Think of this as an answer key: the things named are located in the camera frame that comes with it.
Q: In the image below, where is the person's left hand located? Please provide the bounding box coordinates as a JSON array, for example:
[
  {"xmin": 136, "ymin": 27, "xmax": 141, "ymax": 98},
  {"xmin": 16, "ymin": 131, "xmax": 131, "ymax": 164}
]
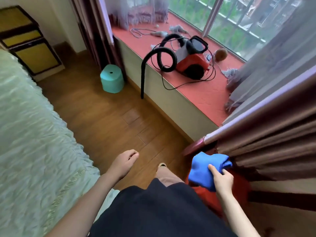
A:
[{"xmin": 106, "ymin": 149, "xmax": 139, "ymax": 182}]

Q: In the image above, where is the person's right hand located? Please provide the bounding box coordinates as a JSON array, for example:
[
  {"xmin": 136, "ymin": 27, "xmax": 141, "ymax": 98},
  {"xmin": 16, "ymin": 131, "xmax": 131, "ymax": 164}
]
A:
[{"xmin": 208, "ymin": 164, "xmax": 234, "ymax": 195}]

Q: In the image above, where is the blue cloth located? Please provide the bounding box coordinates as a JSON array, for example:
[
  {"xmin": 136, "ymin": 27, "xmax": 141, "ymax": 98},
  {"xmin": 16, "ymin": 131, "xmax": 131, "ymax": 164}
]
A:
[{"xmin": 188, "ymin": 152, "xmax": 233, "ymax": 192}]

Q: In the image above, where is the person's left forearm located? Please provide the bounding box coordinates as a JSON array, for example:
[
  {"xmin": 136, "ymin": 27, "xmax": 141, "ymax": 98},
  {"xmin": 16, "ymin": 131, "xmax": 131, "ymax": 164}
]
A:
[{"xmin": 46, "ymin": 171, "xmax": 119, "ymax": 237}]

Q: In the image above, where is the person's right forearm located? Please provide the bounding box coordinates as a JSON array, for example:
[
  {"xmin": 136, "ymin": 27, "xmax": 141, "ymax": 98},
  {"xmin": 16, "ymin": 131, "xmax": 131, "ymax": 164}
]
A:
[{"xmin": 216, "ymin": 189, "xmax": 261, "ymax": 237}]

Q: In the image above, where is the beige trouser leg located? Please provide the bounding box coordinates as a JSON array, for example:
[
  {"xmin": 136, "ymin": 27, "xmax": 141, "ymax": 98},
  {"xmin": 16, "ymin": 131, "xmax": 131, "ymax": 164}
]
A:
[{"xmin": 156, "ymin": 166, "xmax": 184, "ymax": 187}]

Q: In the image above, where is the beige window seat base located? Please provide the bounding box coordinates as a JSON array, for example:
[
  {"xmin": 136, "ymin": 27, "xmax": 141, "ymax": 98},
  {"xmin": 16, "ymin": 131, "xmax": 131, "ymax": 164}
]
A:
[{"xmin": 116, "ymin": 37, "xmax": 219, "ymax": 142}]

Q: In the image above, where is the black shirt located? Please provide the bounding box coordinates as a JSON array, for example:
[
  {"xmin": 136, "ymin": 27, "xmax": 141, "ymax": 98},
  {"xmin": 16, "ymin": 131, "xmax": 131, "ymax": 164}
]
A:
[{"xmin": 89, "ymin": 178, "xmax": 237, "ymax": 237}]

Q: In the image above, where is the brown curtain with lilac edge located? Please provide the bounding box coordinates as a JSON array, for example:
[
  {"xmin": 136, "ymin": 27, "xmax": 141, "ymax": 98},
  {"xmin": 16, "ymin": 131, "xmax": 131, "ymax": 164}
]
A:
[
  {"xmin": 204, "ymin": 64, "xmax": 316, "ymax": 210},
  {"xmin": 70, "ymin": 0, "xmax": 124, "ymax": 79}
]

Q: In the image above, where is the red window seat mat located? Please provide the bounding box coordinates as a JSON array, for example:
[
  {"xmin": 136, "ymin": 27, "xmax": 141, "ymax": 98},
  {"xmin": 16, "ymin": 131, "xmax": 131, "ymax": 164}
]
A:
[{"xmin": 111, "ymin": 12, "xmax": 245, "ymax": 127}]

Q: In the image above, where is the teal plastic stool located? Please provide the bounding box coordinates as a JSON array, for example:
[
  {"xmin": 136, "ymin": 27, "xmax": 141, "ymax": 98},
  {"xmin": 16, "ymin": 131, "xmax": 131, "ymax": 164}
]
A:
[{"xmin": 100, "ymin": 64, "xmax": 124, "ymax": 94}]

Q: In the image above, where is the grey yarn toy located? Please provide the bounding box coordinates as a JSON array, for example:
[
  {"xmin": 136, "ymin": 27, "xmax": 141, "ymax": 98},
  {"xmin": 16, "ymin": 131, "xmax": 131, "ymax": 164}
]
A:
[{"xmin": 221, "ymin": 68, "xmax": 238, "ymax": 79}]

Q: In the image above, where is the bed with green bedspread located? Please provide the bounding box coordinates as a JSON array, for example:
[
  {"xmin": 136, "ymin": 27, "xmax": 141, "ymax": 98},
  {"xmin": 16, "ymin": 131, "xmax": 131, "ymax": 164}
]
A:
[{"xmin": 0, "ymin": 48, "xmax": 120, "ymax": 237}]

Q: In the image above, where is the red vacuum cleaner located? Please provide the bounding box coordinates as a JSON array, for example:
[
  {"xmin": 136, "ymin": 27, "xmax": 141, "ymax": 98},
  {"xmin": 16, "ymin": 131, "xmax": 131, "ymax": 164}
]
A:
[{"xmin": 176, "ymin": 36, "xmax": 210, "ymax": 80}]

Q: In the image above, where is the brown fur ball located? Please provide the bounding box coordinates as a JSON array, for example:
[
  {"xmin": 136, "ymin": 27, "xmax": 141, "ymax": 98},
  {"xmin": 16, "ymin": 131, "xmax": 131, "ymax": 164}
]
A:
[{"xmin": 213, "ymin": 48, "xmax": 228, "ymax": 62}]

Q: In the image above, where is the sheer lilac curtain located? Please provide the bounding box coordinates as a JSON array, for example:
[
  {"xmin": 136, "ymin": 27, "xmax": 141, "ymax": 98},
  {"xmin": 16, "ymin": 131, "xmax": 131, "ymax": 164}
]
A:
[
  {"xmin": 223, "ymin": 29, "xmax": 316, "ymax": 124},
  {"xmin": 105, "ymin": 0, "xmax": 169, "ymax": 31}
]

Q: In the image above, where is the black and yellow nightstand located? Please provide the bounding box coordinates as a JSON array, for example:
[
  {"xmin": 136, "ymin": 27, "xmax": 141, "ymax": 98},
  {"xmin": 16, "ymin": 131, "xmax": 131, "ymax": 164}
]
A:
[{"xmin": 0, "ymin": 5, "xmax": 65, "ymax": 82}]

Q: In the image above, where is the metal window railing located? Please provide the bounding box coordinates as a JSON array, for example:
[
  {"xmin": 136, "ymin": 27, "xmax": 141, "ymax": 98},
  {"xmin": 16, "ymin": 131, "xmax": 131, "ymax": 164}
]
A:
[{"xmin": 188, "ymin": 0, "xmax": 304, "ymax": 43}]

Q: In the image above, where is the black vacuum hose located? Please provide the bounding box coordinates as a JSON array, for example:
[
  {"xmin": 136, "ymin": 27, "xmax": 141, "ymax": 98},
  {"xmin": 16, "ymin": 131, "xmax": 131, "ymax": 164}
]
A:
[{"xmin": 141, "ymin": 34, "xmax": 190, "ymax": 99}]

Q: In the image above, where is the black power cord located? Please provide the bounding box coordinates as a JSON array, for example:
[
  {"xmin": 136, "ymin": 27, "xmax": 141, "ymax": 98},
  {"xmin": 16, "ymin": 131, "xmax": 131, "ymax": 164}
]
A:
[{"xmin": 150, "ymin": 38, "xmax": 216, "ymax": 91}]

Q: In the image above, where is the grey looped cord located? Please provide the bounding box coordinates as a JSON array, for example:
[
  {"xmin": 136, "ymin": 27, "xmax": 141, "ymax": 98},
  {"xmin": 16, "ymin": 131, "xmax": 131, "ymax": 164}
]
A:
[{"xmin": 130, "ymin": 28, "xmax": 156, "ymax": 38}]

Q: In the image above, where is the white window frame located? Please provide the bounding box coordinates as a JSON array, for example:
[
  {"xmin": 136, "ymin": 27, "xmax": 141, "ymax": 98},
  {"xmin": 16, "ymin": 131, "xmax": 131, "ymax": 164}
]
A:
[{"xmin": 168, "ymin": 0, "xmax": 316, "ymax": 63}]

